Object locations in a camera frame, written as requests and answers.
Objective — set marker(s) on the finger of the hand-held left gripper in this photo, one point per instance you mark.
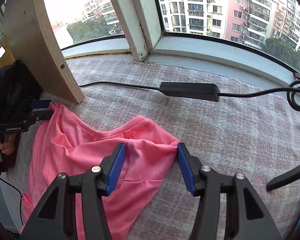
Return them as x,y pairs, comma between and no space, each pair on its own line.
42,115
41,103

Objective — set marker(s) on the large wooden board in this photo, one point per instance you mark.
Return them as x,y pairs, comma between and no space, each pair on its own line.
40,42

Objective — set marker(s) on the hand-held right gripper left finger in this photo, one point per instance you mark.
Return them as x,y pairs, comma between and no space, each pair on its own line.
117,168

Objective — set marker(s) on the black tripod stand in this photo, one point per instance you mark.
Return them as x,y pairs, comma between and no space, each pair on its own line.
290,177

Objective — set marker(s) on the pink plaid bed sheet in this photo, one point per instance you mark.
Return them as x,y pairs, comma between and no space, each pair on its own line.
227,135

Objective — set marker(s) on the person's left hand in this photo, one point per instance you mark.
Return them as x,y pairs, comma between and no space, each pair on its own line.
7,143

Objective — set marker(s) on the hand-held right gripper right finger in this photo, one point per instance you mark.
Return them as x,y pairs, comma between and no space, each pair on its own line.
186,170

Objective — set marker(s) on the pink t-shirt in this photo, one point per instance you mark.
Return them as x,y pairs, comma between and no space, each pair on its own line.
90,160

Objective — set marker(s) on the black inline power adapter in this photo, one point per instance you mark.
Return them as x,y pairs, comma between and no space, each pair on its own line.
190,91

